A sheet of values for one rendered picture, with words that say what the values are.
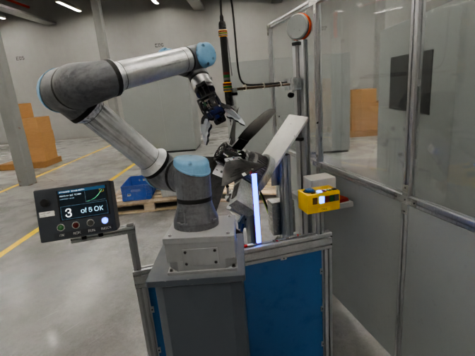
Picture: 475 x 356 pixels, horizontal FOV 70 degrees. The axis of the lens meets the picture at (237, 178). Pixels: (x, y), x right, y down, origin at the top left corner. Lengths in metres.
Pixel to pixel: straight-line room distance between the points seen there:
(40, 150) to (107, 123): 8.76
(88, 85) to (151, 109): 8.30
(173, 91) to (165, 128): 0.99
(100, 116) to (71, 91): 0.15
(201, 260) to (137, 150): 0.40
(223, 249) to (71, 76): 0.62
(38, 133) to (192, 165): 8.82
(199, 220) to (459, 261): 1.05
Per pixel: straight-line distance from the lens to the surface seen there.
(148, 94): 9.20
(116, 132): 1.08
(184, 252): 1.06
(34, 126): 9.75
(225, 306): 1.14
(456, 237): 1.60
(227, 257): 1.07
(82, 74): 0.93
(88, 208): 1.35
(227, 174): 1.60
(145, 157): 1.13
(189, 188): 1.07
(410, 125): 1.68
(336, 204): 1.58
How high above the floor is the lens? 1.55
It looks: 15 degrees down
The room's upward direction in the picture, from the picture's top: 5 degrees counter-clockwise
